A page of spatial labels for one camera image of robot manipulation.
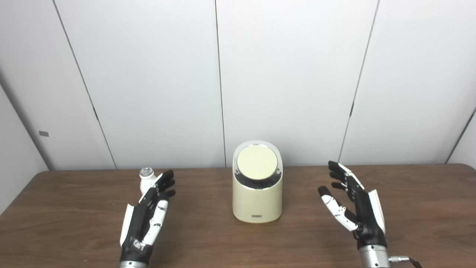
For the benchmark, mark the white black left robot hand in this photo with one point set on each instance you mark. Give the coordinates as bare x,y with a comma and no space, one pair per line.
139,223

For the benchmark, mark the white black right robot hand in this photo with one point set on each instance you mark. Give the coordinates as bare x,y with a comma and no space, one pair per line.
366,219

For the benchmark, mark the small white plastic bottle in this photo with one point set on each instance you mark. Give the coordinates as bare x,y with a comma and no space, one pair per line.
146,182

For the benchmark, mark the cream-colored bin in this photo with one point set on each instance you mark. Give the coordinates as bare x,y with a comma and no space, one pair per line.
256,204

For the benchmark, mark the cream round bin lid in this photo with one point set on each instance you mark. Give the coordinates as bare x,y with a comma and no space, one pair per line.
257,162

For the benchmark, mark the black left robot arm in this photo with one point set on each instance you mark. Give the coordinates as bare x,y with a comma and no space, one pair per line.
132,265

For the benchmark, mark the black wall panel clip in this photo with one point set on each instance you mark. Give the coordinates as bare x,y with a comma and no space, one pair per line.
95,112
351,109

